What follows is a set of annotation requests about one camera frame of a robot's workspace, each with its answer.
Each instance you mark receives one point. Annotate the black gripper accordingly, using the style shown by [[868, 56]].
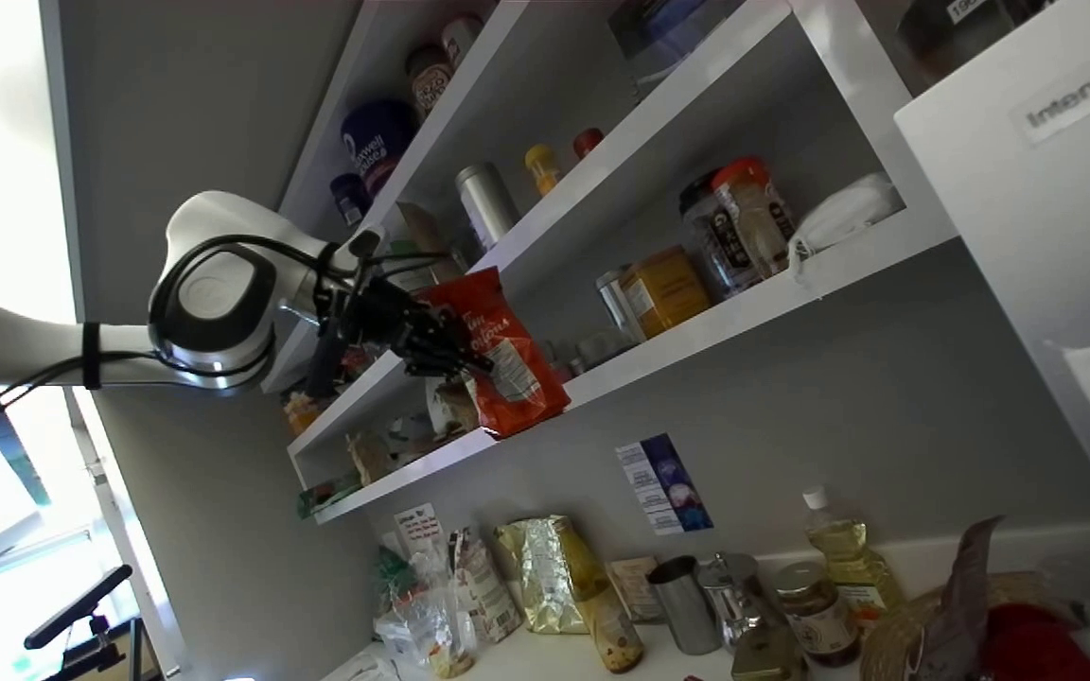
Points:
[[381, 315]]

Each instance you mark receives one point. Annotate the red snack bag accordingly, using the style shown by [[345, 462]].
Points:
[[484, 304]]

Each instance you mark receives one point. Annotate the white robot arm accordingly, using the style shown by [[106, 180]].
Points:
[[209, 304]]

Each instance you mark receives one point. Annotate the white small pouch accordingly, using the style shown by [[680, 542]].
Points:
[[451, 409]]

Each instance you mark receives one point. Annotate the tan small packet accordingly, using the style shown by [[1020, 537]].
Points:
[[369, 457]]

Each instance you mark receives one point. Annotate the silver metal can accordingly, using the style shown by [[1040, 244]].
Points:
[[486, 204]]

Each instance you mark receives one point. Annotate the small amber jar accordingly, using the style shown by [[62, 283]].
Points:
[[301, 414]]

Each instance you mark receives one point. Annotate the white paper red print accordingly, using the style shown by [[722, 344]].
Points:
[[422, 537]]

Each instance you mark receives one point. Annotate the small yellow bottle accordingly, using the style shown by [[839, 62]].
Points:
[[543, 173]]

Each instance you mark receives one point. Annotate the blue canister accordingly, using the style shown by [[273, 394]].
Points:
[[381, 139]]

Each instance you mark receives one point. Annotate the yellow jar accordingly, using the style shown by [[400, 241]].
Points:
[[664, 294]]

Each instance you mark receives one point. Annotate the gold foil bag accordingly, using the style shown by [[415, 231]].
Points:
[[548, 574]]

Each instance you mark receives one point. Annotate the white printed pouch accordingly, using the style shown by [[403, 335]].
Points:
[[486, 593]]

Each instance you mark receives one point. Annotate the red-lid small jar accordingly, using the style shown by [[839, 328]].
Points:
[[590, 141]]

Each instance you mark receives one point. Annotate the blue white carton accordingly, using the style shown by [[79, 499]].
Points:
[[664, 485]]

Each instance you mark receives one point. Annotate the dark round jar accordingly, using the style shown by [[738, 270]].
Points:
[[431, 76]]

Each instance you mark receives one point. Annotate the dark-label glass jar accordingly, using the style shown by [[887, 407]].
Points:
[[713, 248]]

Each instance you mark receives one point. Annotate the clear plastic bag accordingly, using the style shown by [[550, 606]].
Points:
[[426, 636]]

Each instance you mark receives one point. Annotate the beige paper packet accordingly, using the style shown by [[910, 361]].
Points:
[[637, 581]]

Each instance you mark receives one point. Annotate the pale-lid round jar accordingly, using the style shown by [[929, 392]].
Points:
[[460, 37]]

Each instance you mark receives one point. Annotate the yellow liquid bottle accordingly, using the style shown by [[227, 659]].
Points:
[[613, 636]]

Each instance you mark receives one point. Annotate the orange-lid bottle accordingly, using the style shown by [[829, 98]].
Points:
[[760, 214]]

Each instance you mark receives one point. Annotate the steel cup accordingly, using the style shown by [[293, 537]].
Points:
[[682, 611]]

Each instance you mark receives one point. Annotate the blue cardboard box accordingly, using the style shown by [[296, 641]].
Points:
[[680, 25]]

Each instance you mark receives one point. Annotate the white plastic bag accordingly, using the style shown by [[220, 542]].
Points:
[[848, 214]]

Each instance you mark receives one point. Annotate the crumpled foil bag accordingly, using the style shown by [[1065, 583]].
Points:
[[755, 645]]

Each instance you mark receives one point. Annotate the clear oil bottle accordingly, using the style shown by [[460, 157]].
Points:
[[841, 542]]

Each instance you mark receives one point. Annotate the black stand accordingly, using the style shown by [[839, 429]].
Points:
[[79, 606]]

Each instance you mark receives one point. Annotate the brown spread jar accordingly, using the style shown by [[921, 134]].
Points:
[[822, 627]]

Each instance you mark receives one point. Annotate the brown paper bag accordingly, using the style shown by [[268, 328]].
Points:
[[947, 619]]

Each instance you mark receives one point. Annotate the dark container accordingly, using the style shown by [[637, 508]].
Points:
[[964, 41]]

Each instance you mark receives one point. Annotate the red fabric hat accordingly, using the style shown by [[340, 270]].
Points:
[[1040, 649]]

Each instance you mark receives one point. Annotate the white wall shelf unit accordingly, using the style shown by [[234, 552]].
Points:
[[748, 315]]

